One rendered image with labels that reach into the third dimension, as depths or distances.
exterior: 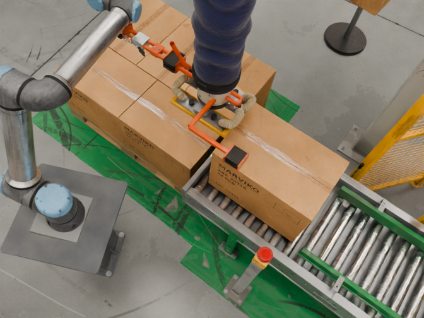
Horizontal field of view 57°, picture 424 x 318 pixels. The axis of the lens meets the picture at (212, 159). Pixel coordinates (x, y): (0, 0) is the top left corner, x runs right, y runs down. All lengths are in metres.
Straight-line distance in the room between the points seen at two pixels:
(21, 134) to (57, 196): 0.35
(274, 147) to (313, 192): 0.30
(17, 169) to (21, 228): 0.45
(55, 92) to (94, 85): 1.31
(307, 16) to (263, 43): 0.59
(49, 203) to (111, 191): 0.40
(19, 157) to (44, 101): 0.38
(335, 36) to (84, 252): 2.96
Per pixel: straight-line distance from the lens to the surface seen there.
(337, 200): 2.49
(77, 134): 3.26
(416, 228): 2.60
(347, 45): 3.99
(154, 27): 3.09
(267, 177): 1.98
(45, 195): 1.91
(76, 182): 2.23
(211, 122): 1.94
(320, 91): 3.59
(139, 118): 2.60
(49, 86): 1.50
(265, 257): 1.76
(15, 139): 1.72
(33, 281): 2.94
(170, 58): 2.01
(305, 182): 2.02
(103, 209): 2.14
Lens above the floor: 2.73
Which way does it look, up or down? 63 degrees down
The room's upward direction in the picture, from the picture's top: 8 degrees clockwise
